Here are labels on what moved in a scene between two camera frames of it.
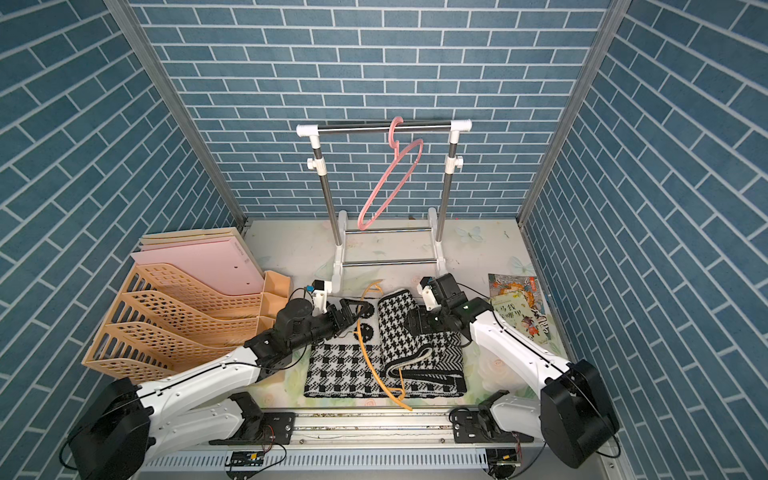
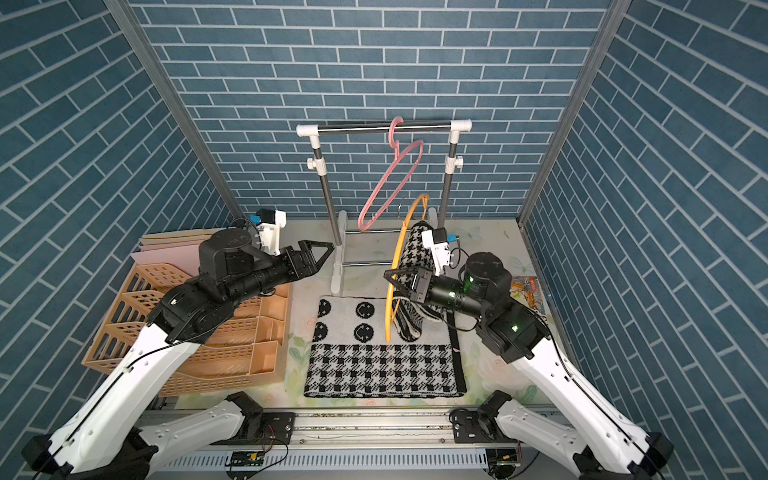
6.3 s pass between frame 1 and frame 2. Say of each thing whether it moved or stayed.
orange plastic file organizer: stayed
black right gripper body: moved
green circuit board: stayed
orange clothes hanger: moved
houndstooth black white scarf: moved
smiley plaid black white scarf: stayed
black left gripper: moved
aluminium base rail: stayed
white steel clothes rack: stayed
